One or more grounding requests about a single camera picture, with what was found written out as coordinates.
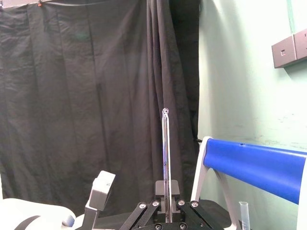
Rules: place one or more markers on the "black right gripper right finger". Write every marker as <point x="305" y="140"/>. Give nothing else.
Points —
<point x="175" y="191"/>

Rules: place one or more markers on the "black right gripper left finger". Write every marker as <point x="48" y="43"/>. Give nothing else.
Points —
<point x="159" y="191"/>

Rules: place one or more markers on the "clear glass thermometer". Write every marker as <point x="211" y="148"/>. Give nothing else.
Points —
<point x="166" y="143"/>

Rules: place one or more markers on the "clear plastic measuring cylinder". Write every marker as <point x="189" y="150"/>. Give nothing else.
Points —
<point x="243" y="215"/>

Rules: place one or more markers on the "black curtain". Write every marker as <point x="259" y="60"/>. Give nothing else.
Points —
<point x="72" y="95"/>

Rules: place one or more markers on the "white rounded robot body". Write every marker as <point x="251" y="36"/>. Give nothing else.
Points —
<point x="24" y="212"/>

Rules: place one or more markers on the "orange curtain clip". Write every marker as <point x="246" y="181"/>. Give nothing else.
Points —
<point x="40" y="3"/>

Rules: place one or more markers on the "blue chair with white frame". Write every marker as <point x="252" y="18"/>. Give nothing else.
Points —
<point x="251" y="163"/>

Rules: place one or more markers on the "grey wall box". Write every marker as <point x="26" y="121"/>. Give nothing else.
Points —
<point x="284" y="52"/>
<point x="301" y="44"/>

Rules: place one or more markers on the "green wall conduit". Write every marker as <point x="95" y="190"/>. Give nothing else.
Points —
<point x="291" y="16"/>

